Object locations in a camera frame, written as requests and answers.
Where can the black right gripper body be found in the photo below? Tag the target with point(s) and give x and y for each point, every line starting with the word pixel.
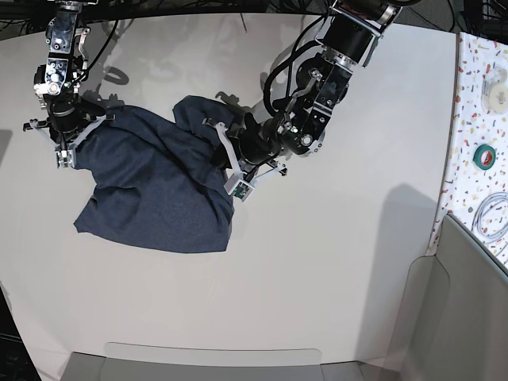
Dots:
pixel 71 117

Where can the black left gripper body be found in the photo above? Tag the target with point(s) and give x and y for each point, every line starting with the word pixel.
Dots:
pixel 255 143

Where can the dark blue t-shirt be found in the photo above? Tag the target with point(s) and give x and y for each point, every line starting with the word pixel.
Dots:
pixel 156 185

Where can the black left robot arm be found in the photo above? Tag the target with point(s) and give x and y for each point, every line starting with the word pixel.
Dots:
pixel 300 93

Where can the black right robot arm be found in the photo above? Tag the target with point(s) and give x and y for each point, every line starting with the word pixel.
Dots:
pixel 57 81

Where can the terrazzo pattern side table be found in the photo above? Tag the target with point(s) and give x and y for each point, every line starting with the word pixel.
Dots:
pixel 478 199

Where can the green tape roll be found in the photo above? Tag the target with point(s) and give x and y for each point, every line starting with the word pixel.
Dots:
pixel 484 157

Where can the grey bin bottom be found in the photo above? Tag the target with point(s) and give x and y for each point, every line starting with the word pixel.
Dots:
pixel 142 362

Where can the grey bin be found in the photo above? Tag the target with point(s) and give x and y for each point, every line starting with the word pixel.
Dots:
pixel 142 362
pixel 452 322

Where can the grey bin right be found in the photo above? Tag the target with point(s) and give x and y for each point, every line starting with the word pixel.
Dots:
pixel 452 322

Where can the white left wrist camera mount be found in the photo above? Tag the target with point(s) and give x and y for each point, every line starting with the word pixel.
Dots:
pixel 238 184

